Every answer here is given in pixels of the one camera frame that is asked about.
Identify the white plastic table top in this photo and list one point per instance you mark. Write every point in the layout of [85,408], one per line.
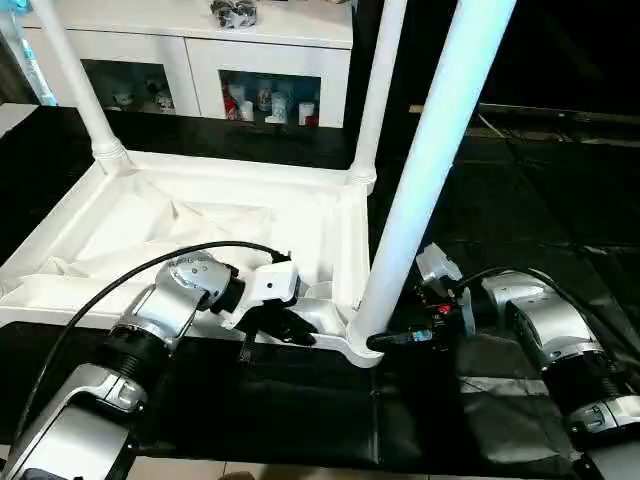
[170,230]

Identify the white plastic table leg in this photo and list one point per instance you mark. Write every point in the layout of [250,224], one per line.
[440,160]
[380,90]
[75,80]

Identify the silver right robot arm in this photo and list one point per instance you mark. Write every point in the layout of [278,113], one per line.
[560,350]

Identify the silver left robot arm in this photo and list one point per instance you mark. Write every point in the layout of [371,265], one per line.
[120,360]

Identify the black work mat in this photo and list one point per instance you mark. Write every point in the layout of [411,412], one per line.
[300,410]

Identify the small tan label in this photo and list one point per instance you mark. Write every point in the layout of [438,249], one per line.
[416,107]

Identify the long black bar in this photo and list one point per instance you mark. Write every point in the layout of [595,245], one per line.
[560,112]

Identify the small dark figurines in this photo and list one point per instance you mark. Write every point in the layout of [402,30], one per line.
[140,95]

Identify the white glass-door cabinet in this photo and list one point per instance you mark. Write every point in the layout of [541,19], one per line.
[200,50]

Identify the large black cabinet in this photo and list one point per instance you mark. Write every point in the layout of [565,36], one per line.
[560,50]

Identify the small grey metal object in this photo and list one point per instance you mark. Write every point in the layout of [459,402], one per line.
[233,12]

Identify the light blue plastic object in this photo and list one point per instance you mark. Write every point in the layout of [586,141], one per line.
[28,50]

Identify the grey curtain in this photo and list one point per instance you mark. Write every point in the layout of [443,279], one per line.
[12,55]

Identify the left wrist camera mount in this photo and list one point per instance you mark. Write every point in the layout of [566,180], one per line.
[265,285]

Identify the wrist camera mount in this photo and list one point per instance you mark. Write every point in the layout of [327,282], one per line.
[437,265]
[265,285]

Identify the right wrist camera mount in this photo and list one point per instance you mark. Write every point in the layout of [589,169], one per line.
[437,265]

